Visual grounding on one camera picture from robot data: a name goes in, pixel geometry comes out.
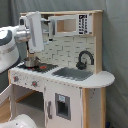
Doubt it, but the red oven knob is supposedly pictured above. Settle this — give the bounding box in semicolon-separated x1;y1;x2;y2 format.
32;81;37;87
13;76;19;82

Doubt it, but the grey toy sink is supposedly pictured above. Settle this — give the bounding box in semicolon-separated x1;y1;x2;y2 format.
53;67;92;81

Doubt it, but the black stovetop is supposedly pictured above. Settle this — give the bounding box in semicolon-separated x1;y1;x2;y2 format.
20;63;57;73

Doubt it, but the small steel pot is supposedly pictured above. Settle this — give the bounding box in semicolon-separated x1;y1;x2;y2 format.
23;57;40;67

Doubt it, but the red right oven knob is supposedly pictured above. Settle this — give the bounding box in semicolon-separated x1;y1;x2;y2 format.
32;81;37;87

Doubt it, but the white cabinet door with dispenser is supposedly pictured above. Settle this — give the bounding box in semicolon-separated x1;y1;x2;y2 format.
44;87;82;128

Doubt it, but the red left oven knob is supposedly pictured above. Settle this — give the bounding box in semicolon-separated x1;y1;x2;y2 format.
13;76;19;82

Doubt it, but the wooden toy kitchen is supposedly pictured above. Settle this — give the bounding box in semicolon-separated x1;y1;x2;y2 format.
10;10;114;128

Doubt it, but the black toy faucet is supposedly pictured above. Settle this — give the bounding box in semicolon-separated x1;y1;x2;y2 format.
76;50;94;70

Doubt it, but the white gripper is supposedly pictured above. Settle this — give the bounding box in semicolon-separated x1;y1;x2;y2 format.
24;12;44;53

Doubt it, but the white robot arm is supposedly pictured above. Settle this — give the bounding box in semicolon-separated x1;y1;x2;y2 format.
0;12;44;128

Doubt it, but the white toy microwave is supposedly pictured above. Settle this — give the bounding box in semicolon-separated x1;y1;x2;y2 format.
49;14;92;37

